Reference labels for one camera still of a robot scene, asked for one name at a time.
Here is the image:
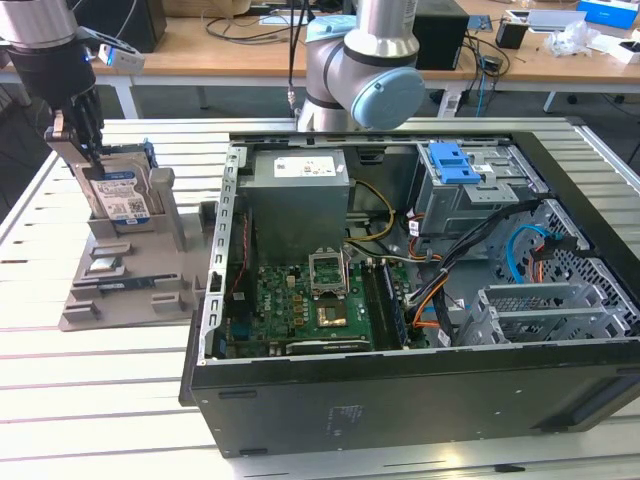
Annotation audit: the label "blue box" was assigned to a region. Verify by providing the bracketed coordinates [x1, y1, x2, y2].
[576, 0, 640, 29]

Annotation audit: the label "long wooden desk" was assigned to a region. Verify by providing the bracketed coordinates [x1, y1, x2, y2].
[0, 0, 640, 121]

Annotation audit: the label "dark RAM stick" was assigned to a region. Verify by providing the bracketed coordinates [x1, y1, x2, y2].
[97, 278, 156, 292]

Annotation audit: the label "hard disk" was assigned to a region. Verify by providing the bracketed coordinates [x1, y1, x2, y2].
[62, 142, 159, 227]

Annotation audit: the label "wire bundle with white label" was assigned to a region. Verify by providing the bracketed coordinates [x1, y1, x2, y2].
[404, 208, 445, 265]

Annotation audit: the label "crumpled clear plastic bag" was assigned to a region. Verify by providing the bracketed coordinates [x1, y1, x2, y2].
[543, 22, 601, 57]

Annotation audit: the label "blue wire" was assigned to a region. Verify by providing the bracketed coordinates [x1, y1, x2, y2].
[505, 223, 560, 287]

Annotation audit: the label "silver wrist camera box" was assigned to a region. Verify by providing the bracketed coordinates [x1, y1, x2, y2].
[79, 27, 147, 74]

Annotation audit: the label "grey power supply unit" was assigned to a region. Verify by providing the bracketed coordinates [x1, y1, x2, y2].
[237, 148, 351, 266]

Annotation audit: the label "thin red wire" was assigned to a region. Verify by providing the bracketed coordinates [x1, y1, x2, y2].
[232, 212, 251, 296]

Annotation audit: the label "green motherboard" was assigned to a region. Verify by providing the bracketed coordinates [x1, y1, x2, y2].
[224, 247, 431, 359]

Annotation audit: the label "grey tray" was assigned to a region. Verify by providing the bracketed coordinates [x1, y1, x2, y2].
[504, 8, 587, 34]

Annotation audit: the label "blue hanging cable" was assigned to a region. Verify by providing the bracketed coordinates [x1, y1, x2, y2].
[474, 54, 489, 119]

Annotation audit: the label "black PC case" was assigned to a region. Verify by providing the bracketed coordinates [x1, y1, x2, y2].
[178, 128, 640, 459]

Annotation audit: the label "black RAM slot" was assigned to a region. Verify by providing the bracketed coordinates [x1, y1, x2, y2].
[370, 263, 396, 351]
[361, 263, 387, 351]

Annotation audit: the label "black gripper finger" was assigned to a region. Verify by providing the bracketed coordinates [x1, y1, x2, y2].
[69, 88, 110, 180]
[43, 107, 86, 169]

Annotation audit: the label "CPU socket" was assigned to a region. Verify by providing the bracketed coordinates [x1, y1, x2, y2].
[315, 295, 350, 330]

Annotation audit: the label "large black box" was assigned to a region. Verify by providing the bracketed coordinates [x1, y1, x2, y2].
[74, 0, 167, 54]

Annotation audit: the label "metal disk bay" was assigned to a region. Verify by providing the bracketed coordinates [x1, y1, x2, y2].
[457, 282, 640, 346]

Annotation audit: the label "metal drive cage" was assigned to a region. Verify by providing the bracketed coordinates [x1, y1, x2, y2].
[414, 142, 544, 239]

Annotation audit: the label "black cable bundle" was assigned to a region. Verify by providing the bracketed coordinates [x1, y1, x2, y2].
[432, 198, 554, 347]

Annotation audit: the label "grey parts rack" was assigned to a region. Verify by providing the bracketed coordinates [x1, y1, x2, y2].
[57, 167, 222, 334]

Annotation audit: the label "black desktop speaker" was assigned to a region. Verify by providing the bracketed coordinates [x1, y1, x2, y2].
[413, 0, 471, 71]

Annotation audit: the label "black cable coil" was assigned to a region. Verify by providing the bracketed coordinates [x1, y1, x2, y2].
[204, 17, 294, 44]

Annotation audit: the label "black graphics card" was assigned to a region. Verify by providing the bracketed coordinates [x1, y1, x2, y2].
[269, 337, 374, 357]

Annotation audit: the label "blue drive latch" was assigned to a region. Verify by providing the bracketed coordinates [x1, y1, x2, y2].
[428, 143, 482, 186]

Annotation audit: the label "orange wire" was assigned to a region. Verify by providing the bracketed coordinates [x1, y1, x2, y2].
[410, 276, 451, 331]

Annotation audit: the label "white box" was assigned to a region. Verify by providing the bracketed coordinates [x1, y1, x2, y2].
[587, 38, 640, 66]

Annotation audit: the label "metal socket cover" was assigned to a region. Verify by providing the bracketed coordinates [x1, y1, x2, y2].
[307, 247, 349, 299]

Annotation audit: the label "yellow and black wires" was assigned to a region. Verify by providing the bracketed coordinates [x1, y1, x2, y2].
[346, 178, 397, 247]

